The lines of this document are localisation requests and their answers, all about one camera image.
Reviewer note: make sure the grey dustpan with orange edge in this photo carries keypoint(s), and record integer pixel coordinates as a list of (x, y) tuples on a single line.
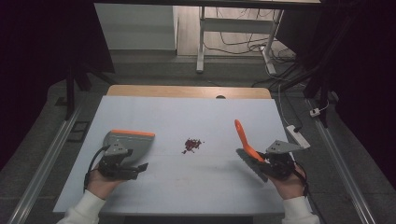
[(137, 144)]

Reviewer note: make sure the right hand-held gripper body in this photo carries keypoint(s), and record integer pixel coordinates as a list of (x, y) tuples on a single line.
[(281, 157)]

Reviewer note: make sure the black square floor frame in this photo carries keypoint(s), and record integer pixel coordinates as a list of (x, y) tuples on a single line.
[(78, 131)]

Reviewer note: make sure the black curtain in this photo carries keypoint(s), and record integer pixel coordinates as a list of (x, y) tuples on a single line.
[(37, 62), (364, 77)]

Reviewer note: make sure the white board table cover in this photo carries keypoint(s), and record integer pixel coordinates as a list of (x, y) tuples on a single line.
[(193, 186)]

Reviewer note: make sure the small white plug adapter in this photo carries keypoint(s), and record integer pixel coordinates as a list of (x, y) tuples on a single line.
[(315, 112)]

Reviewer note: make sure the person's left hand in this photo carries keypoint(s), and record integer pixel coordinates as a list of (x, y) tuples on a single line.
[(101, 185)]

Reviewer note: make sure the person's right hand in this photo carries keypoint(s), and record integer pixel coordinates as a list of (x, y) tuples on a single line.
[(291, 186)]

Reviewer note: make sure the aluminium floor rail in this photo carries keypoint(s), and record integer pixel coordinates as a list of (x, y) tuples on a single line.
[(342, 168), (40, 168)]

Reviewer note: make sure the white power strip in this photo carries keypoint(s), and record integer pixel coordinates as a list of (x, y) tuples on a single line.
[(298, 137)]

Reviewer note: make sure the white metal desk frame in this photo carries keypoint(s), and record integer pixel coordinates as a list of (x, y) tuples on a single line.
[(236, 25)]

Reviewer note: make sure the orange brush with grey bristles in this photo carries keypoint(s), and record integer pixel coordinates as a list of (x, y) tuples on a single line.
[(246, 143)]

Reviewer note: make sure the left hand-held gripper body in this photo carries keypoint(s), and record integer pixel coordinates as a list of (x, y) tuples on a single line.
[(115, 149)]

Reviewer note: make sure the black metal stand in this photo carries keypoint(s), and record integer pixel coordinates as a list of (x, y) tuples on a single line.
[(323, 93), (70, 93)]

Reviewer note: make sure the wooden table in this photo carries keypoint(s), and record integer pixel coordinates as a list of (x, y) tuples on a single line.
[(174, 91)]

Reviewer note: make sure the white cabinet panel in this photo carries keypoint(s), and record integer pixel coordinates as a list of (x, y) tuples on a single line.
[(135, 26)]

